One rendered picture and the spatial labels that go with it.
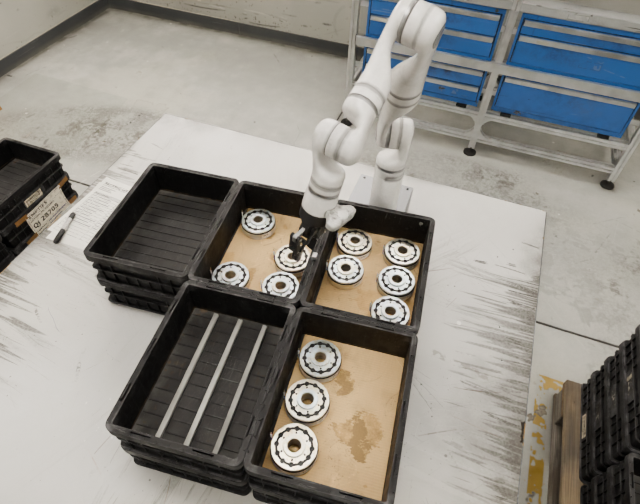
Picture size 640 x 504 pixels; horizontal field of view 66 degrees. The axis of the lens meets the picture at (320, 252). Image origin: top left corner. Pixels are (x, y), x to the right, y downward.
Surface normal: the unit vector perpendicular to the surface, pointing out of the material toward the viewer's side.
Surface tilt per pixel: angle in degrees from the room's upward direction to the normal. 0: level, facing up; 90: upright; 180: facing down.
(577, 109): 90
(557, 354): 0
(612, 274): 0
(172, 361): 0
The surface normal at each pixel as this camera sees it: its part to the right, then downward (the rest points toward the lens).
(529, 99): -0.35, 0.70
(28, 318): 0.03, -0.65
